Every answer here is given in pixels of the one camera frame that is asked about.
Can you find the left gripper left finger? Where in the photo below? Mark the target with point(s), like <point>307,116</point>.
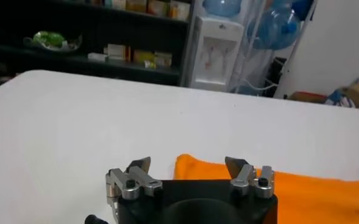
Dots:
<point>136,179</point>

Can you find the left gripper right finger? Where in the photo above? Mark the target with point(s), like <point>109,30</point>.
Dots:
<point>244,178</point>

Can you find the orange t-shirt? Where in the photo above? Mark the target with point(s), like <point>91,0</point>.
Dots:
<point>319,201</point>

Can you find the white metal jug rack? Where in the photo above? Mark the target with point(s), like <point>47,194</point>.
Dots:
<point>281,86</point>

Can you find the black stand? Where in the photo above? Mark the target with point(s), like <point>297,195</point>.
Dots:
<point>273,76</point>

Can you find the white water dispenser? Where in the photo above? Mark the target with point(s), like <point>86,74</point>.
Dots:
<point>215,61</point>

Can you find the blue white bag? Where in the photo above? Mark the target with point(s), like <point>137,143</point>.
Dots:
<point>339,99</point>

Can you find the beige green medicine box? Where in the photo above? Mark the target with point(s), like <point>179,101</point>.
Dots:
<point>164,59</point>

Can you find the yellow green medicine box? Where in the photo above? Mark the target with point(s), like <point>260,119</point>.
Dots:
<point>143,55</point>

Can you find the flat white box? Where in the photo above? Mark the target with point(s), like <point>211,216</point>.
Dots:
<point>97,57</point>

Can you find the white box with red stripe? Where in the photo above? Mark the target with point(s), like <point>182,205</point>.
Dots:
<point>118,51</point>

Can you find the black shelving unit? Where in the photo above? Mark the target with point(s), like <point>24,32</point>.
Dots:
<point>60,65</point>

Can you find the glass bowl with green contents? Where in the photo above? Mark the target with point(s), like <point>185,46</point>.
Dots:
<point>49,39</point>

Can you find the blue water jug with label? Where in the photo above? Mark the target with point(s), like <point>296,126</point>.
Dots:
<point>222,7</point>

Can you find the red white medicine box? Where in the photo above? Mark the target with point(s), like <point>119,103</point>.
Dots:
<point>157,7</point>

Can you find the yellow orange medicine box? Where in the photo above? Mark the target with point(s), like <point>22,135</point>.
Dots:
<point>136,5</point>

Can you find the orange white medicine box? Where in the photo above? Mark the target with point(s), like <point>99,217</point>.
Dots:
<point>172,9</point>

